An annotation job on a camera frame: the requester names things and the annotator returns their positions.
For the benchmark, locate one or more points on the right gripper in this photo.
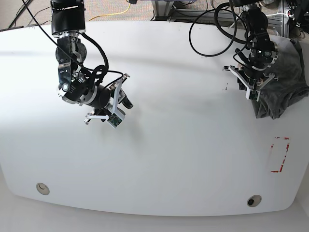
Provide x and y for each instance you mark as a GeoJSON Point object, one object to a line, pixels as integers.
{"type": "Point", "coordinates": [105, 100]}

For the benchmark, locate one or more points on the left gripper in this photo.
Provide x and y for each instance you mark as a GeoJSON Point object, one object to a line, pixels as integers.
{"type": "Point", "coordinates": [251, 80]}

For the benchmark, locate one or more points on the grey t-shirt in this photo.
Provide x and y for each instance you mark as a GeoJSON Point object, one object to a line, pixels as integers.
{"type": "Point", "coordinates": [290, 87]}

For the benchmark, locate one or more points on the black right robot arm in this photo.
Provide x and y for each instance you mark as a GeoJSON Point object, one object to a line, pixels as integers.
{"type": "Point", "coordinates": [77, 83]}

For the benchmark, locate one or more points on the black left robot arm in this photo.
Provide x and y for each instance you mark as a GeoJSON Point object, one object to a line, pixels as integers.
{"type": "Point", "coordinates": [263, 52]}

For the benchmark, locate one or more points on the red tape marking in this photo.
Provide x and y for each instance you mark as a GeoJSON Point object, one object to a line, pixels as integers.
{"type": "Point", "coordinates": [278, 152]}

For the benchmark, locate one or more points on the left table grommet hole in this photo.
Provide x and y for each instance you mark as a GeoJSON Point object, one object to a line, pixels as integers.
{"type": "Point", "coordinates": [42, 189]}

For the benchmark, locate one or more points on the table grommet hole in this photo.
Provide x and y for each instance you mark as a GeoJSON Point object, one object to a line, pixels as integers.
{"type": "Point", "coordinates": [254, 200]}
{"type": "Point", "coordinates": [42, 189]}

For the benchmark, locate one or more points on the right table grommet hole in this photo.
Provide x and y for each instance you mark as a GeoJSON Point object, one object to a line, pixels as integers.
{"type": "Point", "coordinates": [254, 200]}

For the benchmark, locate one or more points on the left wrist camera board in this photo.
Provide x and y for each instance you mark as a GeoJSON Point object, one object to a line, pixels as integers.
{"type": "Point", "coordinates": [253, 95]}

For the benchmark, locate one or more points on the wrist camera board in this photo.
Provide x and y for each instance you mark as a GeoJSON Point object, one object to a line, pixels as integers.
{"type": "Point", "coordinates": [114, 120]}
{"type": "Point", "coordinates": [253, 95]}

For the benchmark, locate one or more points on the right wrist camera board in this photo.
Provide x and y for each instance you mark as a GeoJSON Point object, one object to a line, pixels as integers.
{"type": "Point", "coordinates": [114, 120]}

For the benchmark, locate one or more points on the aluminium frame post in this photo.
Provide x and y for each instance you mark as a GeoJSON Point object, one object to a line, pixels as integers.
{"type": "Point", "coordinates": [162, 9]}

